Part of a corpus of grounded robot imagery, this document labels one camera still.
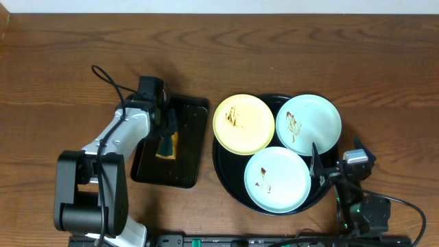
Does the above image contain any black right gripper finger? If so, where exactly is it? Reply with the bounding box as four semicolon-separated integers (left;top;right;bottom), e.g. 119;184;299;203
310;143;323;177
353;135;371;154

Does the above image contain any yellow green sponge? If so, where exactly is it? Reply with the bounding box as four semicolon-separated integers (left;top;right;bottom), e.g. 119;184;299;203
156;132;178;160

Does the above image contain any light blue plate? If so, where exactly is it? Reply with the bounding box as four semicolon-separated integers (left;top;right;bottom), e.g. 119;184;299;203
275;94;342;156
244;147;311;214

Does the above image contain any yellow plate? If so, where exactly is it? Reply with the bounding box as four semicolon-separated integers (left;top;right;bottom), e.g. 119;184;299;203
213;94;275;156

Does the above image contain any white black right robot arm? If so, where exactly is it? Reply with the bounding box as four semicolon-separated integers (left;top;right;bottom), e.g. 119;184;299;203
310;137;391;238

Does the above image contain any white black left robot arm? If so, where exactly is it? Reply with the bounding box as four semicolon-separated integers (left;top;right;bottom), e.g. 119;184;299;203
54;92;176;246

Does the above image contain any black rectangular tray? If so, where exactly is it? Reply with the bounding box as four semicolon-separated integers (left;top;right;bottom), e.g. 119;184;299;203
130;96;209;189

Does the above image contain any black round tray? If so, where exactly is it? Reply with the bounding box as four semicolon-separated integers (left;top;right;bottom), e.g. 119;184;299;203
212;94;339;215

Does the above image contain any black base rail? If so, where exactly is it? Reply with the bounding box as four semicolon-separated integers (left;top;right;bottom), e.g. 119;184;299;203
68;235;412;247

